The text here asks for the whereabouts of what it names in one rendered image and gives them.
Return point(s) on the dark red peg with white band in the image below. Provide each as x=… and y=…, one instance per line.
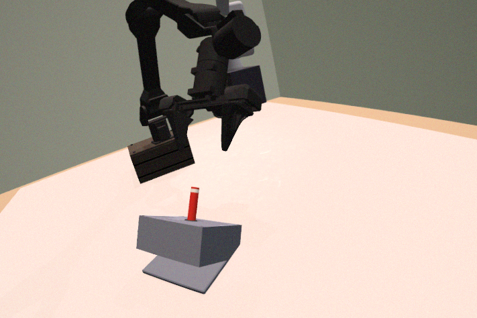
x=193, y=202

